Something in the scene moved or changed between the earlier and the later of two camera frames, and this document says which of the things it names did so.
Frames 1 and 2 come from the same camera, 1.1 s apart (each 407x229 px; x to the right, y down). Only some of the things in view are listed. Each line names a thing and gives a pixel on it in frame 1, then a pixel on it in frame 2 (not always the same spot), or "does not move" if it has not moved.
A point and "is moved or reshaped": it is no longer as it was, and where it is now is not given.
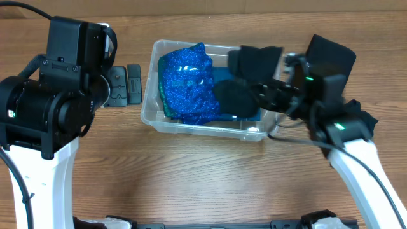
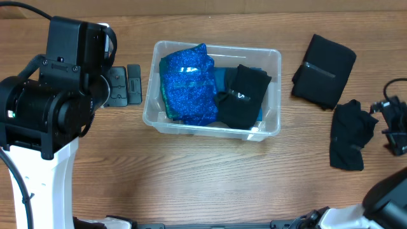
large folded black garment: (324, 56) does not move
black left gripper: (121, 97) does not move
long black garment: (250, 66) is moved or reshaped
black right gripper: (265, 96) → (391, 119)
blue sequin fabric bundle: (186, 84) does not move
